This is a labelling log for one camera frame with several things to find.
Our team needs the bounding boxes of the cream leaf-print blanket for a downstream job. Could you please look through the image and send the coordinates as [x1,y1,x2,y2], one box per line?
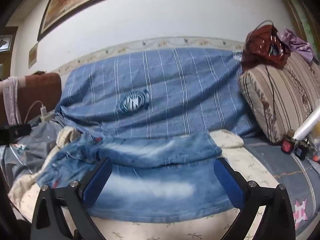
[7,126,300,240]

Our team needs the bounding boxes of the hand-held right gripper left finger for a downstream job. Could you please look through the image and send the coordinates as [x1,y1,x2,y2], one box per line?
[30,157,113,240]

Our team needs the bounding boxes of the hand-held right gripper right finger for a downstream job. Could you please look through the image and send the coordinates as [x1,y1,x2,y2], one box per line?
[214,156,297,240]

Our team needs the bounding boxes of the grey printed quilt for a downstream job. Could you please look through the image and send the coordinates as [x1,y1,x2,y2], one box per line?
[0,116,65,188]

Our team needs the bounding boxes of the beige striped pillow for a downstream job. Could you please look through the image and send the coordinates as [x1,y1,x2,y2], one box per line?
[239,51,320,144]

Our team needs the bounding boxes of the purple cloth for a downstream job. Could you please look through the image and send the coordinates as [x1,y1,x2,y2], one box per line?
[277,27,320,64]

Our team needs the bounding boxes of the black cable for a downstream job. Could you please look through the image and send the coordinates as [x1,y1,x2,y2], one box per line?
[264,64,277,122]

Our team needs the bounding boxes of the brown headboard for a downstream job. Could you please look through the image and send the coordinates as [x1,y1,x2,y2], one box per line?
[0,72,62,128]

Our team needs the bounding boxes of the pink cloth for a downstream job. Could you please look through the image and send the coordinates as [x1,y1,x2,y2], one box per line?
[1,77,23,125]

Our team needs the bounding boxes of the blue-grey printed bed sheet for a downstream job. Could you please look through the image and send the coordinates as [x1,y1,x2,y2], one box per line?
[242,136,320,233]

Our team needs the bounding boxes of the white charging cable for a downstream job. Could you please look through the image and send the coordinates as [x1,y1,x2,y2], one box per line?
[24,100,44,124]

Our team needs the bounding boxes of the small red and black device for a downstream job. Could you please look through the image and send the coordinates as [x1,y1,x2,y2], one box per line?
[281,130,297,154]

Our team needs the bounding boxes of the small dark blue device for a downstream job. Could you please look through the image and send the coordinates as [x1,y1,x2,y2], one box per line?
[295,142,310,160]

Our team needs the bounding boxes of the blue plaid pillow cover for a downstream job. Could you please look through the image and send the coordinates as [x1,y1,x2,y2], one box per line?
[55,48,259,140]

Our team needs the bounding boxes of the wooden framed mirror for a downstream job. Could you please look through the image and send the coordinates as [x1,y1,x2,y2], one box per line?
[275,0,320,53]

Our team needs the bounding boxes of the white charger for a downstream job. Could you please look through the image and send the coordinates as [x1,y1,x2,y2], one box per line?
[40,106,54,120]

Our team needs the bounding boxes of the red plastic bag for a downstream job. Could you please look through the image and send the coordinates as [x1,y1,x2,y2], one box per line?
[241,24,292,70]

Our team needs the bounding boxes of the small wall poster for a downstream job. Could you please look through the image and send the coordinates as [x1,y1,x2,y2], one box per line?
[28,42,38,69]

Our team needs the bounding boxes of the light blue denim pants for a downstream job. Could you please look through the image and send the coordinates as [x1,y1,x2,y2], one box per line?
[37,130,234,223]

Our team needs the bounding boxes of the wooden window frame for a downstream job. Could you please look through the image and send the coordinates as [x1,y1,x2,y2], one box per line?
[0,27,18,54]

